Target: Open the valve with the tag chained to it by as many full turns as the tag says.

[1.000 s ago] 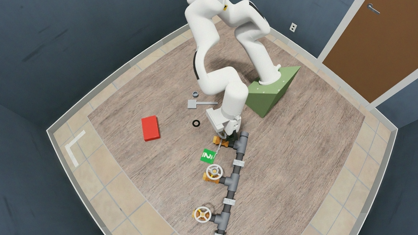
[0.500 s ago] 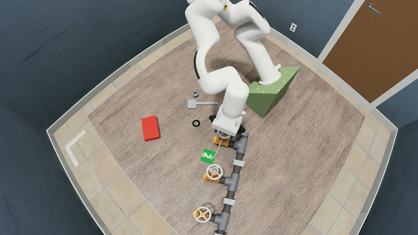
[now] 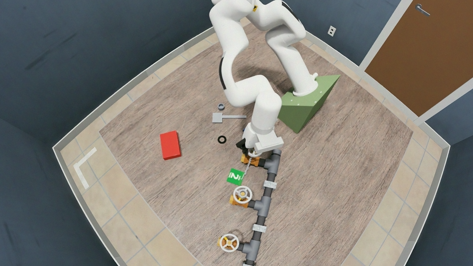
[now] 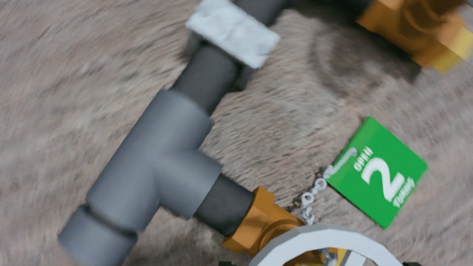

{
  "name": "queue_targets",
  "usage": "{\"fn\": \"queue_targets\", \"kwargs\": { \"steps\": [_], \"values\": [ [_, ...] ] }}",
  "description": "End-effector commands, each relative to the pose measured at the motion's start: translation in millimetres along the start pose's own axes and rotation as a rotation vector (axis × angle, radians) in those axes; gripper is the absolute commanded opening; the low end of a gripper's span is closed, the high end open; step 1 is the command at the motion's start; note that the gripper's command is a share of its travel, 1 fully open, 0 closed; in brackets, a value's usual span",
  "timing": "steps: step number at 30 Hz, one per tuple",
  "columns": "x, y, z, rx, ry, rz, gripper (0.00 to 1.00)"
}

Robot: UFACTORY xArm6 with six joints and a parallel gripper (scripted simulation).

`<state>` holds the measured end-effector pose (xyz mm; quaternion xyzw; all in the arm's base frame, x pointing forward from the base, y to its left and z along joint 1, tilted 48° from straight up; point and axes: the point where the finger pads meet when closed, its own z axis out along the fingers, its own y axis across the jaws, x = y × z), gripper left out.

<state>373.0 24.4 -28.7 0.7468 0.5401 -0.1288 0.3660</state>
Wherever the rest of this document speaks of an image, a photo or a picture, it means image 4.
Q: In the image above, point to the green tag with silver chain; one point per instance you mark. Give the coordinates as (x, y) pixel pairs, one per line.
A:
(378, 180)

